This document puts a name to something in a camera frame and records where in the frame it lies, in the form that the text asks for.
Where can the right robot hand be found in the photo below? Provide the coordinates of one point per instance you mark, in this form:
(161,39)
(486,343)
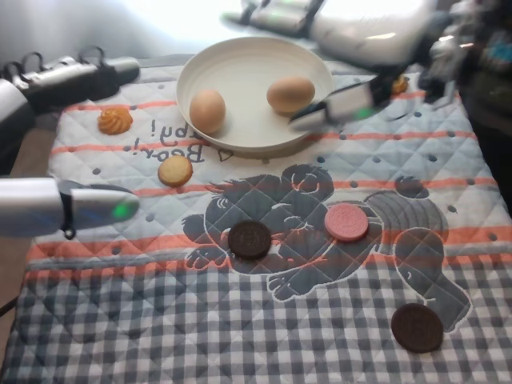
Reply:
(368,28)

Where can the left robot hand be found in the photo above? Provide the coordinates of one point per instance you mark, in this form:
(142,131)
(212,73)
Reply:
(60,76)

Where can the brown egg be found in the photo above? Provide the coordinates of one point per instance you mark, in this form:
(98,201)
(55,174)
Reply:
(290,94)
(207,110)

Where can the cream round bowl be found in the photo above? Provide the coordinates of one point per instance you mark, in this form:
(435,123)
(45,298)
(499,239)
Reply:
(248,60)

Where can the orange swirl cookie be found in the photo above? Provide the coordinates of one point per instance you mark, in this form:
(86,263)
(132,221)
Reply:
(400,86)
(115,121)

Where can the round tan biscuit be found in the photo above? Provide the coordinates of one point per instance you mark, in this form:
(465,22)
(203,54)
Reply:
(175,171)

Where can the pink sandwich cookie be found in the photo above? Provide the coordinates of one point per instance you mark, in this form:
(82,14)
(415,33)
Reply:
(346,222)

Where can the dark chocolate sandwich cookie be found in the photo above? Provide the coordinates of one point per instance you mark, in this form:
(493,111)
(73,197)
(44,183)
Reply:
(250,240)
(417,328)

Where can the grey quilt with bear print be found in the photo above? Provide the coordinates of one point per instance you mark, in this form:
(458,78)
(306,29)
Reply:
(160,312)

